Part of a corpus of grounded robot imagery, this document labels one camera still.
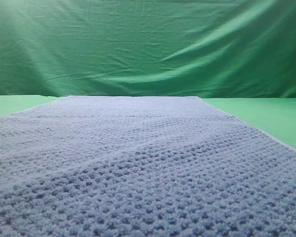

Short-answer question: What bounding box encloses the blue waffle-weave towel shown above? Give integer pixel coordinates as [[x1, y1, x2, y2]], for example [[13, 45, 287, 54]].
[[0, 96, 296, 237]]

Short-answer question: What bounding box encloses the green backdrop cloth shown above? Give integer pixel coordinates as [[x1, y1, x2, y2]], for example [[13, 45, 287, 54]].
[[0, 0, 296, 98]]

